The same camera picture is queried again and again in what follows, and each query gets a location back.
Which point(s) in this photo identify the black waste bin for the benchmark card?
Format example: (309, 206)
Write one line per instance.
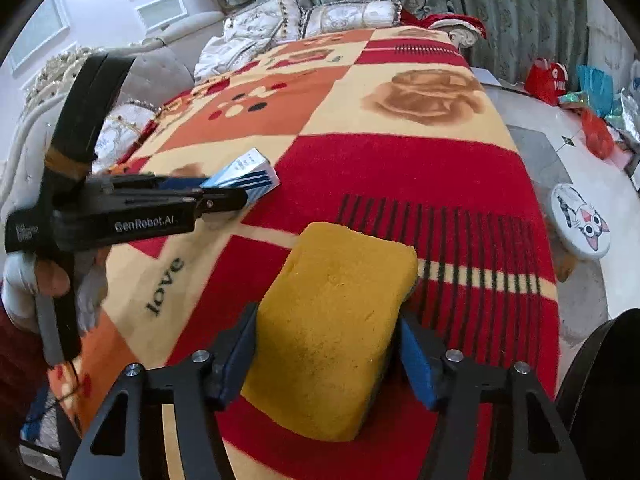
(610, 385)

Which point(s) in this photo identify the grey tufted headboard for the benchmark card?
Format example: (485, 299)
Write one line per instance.
(160, 75)

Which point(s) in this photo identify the teal gift bag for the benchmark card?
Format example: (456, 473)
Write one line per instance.
(595, 87)

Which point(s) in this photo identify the green patterned curtain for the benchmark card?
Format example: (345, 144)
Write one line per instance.
(525, 10)

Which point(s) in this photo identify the embroidered bolster pillow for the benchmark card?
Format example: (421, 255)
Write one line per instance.
(350, 17)
(125, 130)

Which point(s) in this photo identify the red gift bag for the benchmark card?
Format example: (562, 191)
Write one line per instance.
(545, 82)

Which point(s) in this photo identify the white folded quilt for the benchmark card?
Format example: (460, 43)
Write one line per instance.
(220, 57)

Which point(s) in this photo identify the printed checkered blanket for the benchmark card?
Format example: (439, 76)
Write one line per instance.
(350, 170)

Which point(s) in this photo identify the person's left hand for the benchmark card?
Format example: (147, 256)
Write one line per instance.
(20, 285)

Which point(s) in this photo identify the knotted red plastic bag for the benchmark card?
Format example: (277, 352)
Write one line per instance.
(597, 135)

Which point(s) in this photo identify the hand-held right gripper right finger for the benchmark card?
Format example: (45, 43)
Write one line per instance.
(420, 365)

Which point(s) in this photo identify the blue striped box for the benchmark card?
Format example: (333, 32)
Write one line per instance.
(250, 170)

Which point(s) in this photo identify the person's left forearm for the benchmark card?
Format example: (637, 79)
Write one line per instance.
(20, 360)

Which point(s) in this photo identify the yellow sponge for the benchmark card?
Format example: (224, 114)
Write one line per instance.
(330, 320)

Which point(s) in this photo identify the silver foil bag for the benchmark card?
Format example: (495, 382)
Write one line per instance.
(625, 110)

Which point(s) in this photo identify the lace covered air conditioner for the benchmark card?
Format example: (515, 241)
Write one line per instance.
(607, 35)

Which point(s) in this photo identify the white cardboard box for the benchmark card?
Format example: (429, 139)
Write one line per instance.
(485, 77)

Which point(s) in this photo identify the red quilt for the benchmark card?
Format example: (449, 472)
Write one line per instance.
(467, 25)

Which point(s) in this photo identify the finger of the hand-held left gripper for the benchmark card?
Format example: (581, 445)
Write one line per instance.
(160, 182)
(225, 201)

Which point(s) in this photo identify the cat print stool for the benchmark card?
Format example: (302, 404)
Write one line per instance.
(582, 220)

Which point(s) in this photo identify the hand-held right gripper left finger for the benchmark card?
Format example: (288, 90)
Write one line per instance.
(240, 355)

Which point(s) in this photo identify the grey rug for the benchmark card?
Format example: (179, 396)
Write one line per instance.
(530, 150)

